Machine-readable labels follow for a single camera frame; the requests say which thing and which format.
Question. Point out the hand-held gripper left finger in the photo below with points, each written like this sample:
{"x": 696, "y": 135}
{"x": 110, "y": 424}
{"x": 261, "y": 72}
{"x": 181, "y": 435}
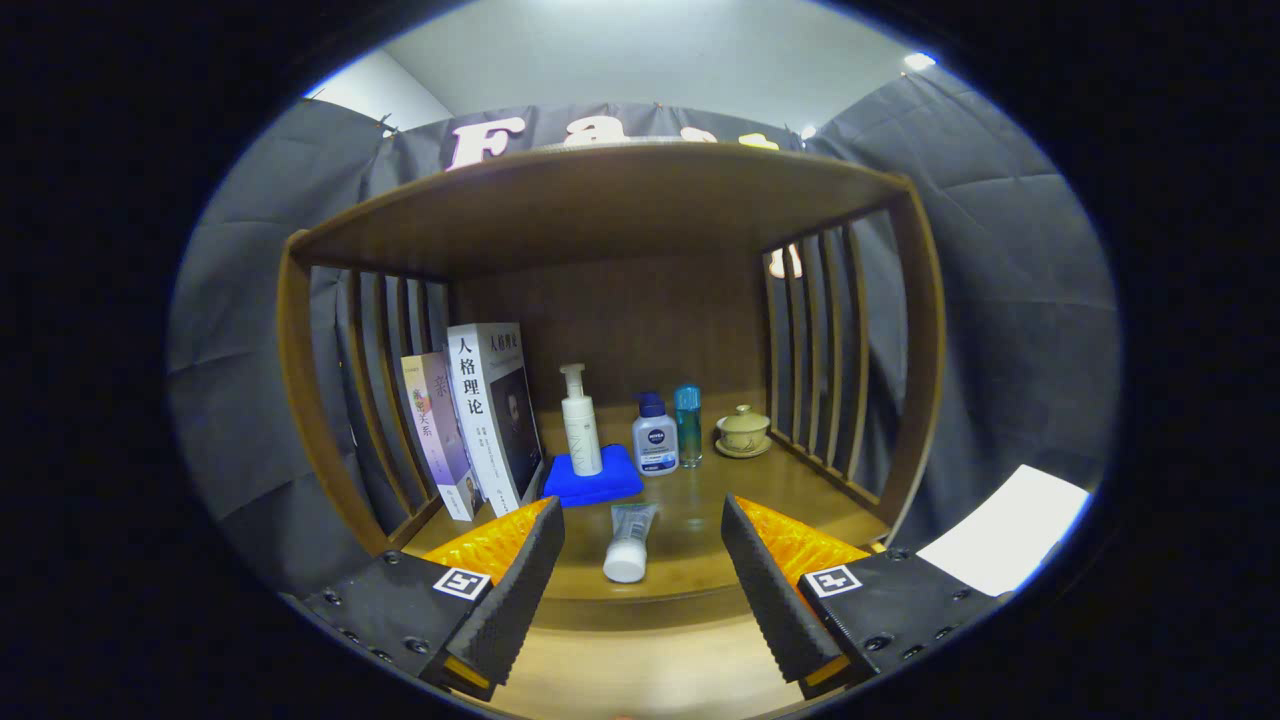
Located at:
{"x": 515, "y": 610}

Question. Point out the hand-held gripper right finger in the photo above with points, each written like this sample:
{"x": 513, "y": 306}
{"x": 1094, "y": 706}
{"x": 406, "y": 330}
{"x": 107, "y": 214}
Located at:
{"x": 770, "y": 600}

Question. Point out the white tube with green label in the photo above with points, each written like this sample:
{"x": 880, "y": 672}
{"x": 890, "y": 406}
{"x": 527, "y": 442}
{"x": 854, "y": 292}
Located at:
{"x": 628, "y": 555}

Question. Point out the wooden drawer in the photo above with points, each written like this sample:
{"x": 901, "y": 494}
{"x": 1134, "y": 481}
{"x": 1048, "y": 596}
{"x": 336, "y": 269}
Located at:
{"x": 640, "y": 670}

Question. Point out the brown wooden cabinet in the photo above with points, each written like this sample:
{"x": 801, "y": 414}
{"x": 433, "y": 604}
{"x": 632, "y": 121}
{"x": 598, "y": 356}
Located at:
{"x": 600, "y": 200}

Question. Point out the blue folded cloth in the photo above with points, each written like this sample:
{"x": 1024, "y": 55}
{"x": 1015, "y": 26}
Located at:
{"x": 590, "y": 488}

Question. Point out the beige saucer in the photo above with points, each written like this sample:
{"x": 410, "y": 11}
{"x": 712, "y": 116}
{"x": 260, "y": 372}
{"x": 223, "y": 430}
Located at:
{"x": 740, "y": 454}

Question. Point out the beige lidded tea cup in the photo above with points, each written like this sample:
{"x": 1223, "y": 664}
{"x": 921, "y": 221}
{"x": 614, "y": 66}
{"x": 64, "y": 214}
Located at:
{"x": 744, "y": 430}

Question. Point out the white pump bottle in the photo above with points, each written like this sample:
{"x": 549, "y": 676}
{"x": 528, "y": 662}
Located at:
{"x": 582, "y": 440}

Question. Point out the teal bottle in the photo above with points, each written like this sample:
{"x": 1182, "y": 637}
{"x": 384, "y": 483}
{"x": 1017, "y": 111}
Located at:
{"x": 688, "y": 430}

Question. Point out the white bottle with blue cap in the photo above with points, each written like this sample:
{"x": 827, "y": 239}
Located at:
{"x": 655, "y": 445}

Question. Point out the purple book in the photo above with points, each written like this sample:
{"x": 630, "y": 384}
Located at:
{"x": 435, "y": 430}

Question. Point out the thick white and black book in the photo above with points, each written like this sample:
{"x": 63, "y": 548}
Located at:
{"x": 475, "y": 400}

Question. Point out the white sheet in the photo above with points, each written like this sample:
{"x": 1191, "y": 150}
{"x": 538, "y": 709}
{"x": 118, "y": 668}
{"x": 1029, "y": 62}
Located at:
{"x": 1010, "y": 530}

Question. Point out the black backdrop cloth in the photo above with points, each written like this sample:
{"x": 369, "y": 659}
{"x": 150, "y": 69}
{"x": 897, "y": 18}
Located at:
{"x": 1000, "y": 300}

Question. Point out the small ceiling light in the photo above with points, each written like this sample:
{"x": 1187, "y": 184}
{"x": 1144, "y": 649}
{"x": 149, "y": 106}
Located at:
{"x": 920, "y": 61}

